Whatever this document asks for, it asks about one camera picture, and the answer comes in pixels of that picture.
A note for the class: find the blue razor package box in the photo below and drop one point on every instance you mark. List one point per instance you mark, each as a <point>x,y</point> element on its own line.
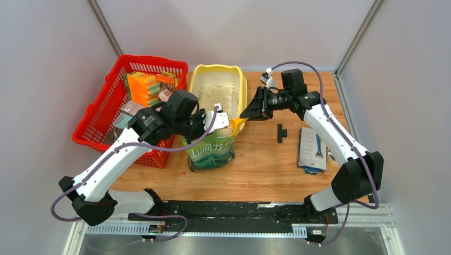
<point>311,152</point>

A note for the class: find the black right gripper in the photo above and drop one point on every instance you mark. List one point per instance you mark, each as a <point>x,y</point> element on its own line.
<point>258,109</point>

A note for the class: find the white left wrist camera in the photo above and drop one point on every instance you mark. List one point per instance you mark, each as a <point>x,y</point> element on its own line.
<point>220,119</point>

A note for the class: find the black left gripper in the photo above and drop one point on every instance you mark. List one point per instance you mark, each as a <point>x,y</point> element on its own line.
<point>201,116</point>

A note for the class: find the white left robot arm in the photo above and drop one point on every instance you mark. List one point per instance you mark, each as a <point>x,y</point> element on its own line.
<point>169,126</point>

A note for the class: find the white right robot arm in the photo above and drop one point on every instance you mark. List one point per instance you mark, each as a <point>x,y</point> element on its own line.
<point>360,171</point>

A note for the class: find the masking tape roll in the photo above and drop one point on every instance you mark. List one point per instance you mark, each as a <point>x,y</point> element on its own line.
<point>331,159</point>

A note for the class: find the orange sponge pack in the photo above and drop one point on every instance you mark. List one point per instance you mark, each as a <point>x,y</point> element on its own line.
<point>143,88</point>

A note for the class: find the orange patterned snack box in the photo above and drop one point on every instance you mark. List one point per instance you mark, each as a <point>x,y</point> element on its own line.
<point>167,81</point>

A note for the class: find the red plastic basket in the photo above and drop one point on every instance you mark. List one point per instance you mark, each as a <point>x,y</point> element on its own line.
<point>99,116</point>

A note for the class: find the yellow litter scoop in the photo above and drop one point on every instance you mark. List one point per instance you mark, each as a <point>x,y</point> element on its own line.
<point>237,122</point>

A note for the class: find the pink teal small box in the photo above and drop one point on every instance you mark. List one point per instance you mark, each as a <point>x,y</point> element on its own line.
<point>127,111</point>

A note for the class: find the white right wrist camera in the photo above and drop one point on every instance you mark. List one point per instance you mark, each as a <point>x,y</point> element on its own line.
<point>268,80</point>

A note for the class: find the black bag sealing clip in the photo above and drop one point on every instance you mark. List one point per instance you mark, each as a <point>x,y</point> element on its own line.
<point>281,133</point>

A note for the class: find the green cat litter bag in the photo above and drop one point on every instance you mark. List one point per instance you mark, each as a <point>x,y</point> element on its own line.
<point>214,151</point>

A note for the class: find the yellow litter box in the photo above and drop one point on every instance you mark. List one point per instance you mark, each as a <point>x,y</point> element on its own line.
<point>223,84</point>

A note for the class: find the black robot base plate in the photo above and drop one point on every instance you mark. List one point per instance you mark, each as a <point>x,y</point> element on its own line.
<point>238,216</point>

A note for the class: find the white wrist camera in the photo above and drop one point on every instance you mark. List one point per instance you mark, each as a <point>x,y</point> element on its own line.
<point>220,119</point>
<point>268,80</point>

